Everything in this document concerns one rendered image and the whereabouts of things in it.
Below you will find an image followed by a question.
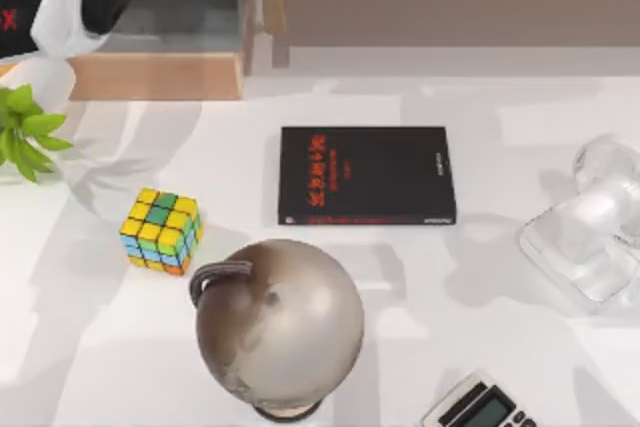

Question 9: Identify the black book with red lettering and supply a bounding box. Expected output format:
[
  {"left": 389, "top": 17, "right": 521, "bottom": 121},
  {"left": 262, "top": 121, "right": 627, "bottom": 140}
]
[{"left": 277, "top": 125, "right": 459, "bottom": 227}]

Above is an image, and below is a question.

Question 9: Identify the grey brown globe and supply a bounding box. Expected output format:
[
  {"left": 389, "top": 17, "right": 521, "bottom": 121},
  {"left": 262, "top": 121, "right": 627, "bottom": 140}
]
[{"left": 188, "top": 238, "right": 366, "bottom": 421}]

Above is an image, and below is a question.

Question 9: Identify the multicoloured puzzle cube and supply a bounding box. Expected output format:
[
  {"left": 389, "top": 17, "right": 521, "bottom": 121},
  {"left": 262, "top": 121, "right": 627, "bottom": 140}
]
[{"left": 118, "top": 187, "right": 206, "bottom": 278}]

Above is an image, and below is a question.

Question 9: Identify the pale wooden drawer front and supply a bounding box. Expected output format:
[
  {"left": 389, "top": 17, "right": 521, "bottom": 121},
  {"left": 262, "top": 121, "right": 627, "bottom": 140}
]
[{"left": 66, "top": 52, "right": 245, "bottom": 101}]

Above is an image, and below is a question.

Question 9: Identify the wooden cupboard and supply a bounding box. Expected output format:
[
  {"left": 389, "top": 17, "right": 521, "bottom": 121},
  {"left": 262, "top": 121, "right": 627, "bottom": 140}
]
[{"left": 249, "top": 0, "right": 640, "bottom": 69}]

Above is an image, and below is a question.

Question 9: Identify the grey pierced drawer inside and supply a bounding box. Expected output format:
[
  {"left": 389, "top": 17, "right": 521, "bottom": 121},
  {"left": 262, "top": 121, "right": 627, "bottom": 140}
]
[{"left": 102, "top": 0, "right": 256, "bottom": 55}]

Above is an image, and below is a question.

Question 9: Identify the grey calculator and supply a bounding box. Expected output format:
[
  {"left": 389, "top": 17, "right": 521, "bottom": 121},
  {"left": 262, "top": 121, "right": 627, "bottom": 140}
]
[{"left": 420, "top": 370, "right": 540, "bottom": 427}]

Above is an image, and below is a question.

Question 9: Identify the green leafy plant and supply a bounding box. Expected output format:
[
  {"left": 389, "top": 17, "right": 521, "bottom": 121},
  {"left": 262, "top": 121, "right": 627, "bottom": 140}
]
[{"left": 0, "top": 84, "right": 75, "bottom": 184}]

